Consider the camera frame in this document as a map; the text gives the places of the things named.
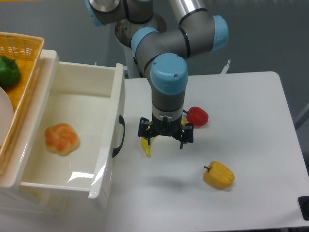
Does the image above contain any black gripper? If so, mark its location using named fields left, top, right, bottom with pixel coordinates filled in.
left=138, top=112, right=194, bottom=149

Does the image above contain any yellow banana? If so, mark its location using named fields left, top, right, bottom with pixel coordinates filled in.
left=141, top=118, right=187, bottom=158

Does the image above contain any yellow woven basket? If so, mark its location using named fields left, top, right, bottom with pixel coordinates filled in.
left=0, top=32, right=44, bottom=174

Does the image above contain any white drawer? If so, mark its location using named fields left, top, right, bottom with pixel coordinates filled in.
left=19, top=61, right=126, bottom=210

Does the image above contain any white clip behind table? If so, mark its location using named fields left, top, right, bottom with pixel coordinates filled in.
left=221, top=59, right=231, bottom=74

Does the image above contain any black corner object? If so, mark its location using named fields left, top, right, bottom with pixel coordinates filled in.
left=298, top=196, right=309, bottom=221

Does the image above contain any green bell pepper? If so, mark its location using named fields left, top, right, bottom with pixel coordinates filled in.
left=0, top=56, right=21, bottom=89

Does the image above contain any orange bread roll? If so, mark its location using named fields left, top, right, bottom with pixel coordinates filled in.
left=44, top=123, right=79, bottom=156

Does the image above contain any red bell pepper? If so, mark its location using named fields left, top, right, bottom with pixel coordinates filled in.
left=183, top=106, right=209, bottom=127

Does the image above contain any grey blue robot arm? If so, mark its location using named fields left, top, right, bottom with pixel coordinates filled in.
left=86, top=0, right=229, bottom=145

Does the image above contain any yellow bell pepper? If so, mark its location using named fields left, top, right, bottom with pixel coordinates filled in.
left=203, top=161, right=235, bottom=189

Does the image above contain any white plate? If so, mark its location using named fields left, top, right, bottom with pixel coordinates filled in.
left=0, top=88, right=14, bottom=145

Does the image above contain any white drawer cabinet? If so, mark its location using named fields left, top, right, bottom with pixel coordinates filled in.
left=0, top=49, right=73, bottom=216

